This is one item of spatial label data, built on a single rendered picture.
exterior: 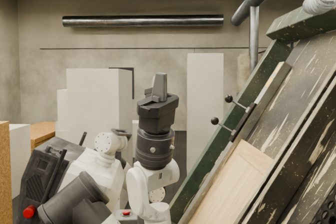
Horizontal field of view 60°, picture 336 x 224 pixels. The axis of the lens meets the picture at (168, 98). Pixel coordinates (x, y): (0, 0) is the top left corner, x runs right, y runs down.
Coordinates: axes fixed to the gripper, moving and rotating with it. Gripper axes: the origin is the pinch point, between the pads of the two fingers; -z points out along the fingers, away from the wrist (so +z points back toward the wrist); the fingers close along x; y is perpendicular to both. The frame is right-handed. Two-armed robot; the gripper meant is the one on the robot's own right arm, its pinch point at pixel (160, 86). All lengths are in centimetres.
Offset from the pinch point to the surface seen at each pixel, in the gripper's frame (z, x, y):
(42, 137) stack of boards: 279, 302, -449
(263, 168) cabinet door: 32, 38, 20
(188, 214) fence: 70, 47, -7
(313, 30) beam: -12, 83, 21
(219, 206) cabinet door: 55, 40, 7
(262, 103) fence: 21, 73, 9
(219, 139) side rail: 48, 82, -9
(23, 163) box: 227, 172, -318
